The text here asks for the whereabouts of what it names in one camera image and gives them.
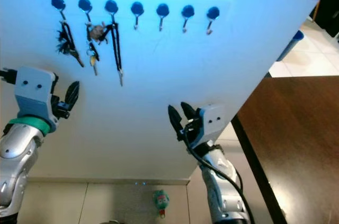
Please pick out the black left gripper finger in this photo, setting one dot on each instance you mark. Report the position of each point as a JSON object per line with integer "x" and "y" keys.
{"x": 72, "y": 92}

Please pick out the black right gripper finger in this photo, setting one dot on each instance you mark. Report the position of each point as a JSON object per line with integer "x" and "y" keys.
{"x": 176, "y": 118}
{"x": 188, "y": 112}

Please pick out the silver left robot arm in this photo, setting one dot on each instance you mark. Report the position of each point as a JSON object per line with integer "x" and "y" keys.
{"x": 13, "y": 171}

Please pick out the keys with black tassel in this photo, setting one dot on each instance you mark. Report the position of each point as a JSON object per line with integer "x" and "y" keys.
{"x": 66, "y": 44}

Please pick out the keys with brown plush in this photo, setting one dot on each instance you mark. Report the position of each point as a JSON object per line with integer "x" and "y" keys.
{"x": 98, "y": 32}

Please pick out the metal hook black base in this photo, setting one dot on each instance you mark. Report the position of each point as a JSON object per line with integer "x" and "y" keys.
{"x": 85, "y": 5}
{"x": 58, "y": 2}
{"x": 162, "y": 9}
{"x": 213, "y": 12}
{"x": 188, "y": 11}
{"x": 111, "y": 6}
{"x": 137, "y": 8}

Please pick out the white partition board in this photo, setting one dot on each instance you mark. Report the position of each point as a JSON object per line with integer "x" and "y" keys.
{"x": 137, "y": 139}

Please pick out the dark brown wooden table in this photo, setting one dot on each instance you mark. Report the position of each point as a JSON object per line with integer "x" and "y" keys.
{"x": 296, "y": 144}

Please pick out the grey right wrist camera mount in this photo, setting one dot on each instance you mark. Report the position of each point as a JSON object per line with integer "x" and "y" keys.
{"x": 212, "y": 121}

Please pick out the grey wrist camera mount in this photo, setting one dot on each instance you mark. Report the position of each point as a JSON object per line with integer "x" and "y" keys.
{"x": 34, "y": 91}
{"x": 212, "y": 121}

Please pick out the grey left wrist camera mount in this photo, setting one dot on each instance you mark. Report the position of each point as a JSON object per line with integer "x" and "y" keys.
{"x": 34, "y": 91}

